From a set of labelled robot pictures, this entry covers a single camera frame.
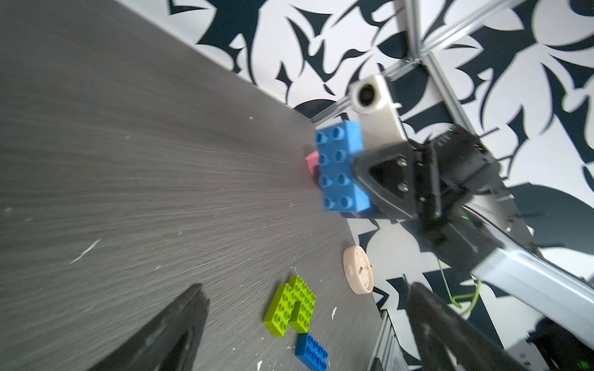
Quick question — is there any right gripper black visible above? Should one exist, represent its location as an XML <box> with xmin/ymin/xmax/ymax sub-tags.
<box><xmin>351</xmin><ymin>125</ymin><xmax>501</xmax><ymax>220</ymax></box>

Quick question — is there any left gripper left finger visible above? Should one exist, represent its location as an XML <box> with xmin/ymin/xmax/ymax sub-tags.
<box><xmin>91</xmin><ymin>284</ymin><xmax>210</xmax><ymax>370</ymax></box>

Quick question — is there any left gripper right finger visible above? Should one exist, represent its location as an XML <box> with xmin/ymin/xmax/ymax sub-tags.
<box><xmin>405</xmin><ymin>282</ymin><xmax>524</xmax><ymax>370</ymax></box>

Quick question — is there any light blue lego brick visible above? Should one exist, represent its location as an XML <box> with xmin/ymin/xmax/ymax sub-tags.
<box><xmin>315</xmin><ymin>121</ymin><xmax>371</xmax><ymax>213</ymax></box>

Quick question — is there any dark blue lego brick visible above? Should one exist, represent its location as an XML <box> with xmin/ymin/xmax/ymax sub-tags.
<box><xmin>295</xmin><ymin>333</ymin><xmax>328</xmax><ymax>371</ymax></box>

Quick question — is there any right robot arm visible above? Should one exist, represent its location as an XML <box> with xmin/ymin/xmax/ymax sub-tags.
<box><xmin>349</xmin><ymin>123</ymin><xmax>593</xmax><ymax>370</ymax></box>

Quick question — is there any green L-shaped lego brick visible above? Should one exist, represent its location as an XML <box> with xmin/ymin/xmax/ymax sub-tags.
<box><xmin>263</xmin><ymin>275</ymin><xmax>317</xmax><ymax>337</ymax></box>

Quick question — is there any green hoop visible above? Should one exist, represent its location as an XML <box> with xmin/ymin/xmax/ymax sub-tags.
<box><xmin>436</xmin><ymin>258</ymin><xmax>483</xmax><ymax>318</ymax></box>

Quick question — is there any beige round clock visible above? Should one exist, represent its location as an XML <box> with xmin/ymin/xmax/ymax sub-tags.
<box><xmin>343</xmin><ymin>246</ymin><xmax>374</xmax><ymax>295</ymax></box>

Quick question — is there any pink alarm clock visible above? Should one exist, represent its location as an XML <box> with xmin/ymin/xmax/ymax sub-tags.
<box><xmin>305</xmin><ymin>150</ymin><xmax>320</xmax><ymax>182</ymax></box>

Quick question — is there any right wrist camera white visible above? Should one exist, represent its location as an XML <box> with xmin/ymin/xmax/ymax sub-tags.
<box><xmin>349</xmin><ymin>74</ymin><xmax>408</xmax><ymax>150</ymax></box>

